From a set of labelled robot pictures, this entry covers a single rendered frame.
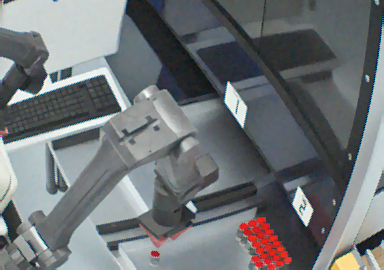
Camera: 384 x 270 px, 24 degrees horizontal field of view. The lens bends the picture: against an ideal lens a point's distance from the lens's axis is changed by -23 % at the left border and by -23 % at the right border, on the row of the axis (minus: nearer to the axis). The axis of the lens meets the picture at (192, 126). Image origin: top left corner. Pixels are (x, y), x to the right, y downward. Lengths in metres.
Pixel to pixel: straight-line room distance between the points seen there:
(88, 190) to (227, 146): 0.96
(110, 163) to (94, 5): 1.16
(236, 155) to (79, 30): 0.55
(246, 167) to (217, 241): 0.25
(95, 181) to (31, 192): 1.96
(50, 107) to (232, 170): 0.50
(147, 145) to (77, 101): 1.14
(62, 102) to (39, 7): 0.31
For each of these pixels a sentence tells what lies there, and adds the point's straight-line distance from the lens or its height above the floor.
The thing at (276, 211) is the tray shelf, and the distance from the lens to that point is 2.46.
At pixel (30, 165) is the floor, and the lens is 3.69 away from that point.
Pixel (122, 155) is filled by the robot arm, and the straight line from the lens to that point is 1.59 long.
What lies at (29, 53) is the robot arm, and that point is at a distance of 2.02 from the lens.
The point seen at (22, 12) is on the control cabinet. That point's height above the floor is 1.10.
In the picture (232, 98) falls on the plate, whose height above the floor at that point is 1.02.
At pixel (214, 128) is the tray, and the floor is 0.88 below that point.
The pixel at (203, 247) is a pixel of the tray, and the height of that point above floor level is 0.88.
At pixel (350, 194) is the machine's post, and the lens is 2.07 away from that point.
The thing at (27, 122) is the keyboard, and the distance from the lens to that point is 2.68.
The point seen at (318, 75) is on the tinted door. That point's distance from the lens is 2.12.
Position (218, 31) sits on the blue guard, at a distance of 2.47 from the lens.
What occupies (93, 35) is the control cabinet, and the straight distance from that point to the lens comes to 2.81.
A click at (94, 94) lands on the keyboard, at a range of 2.74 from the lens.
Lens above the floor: 2.69
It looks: 44 degrees down
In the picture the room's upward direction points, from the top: 9 degrees clockwise
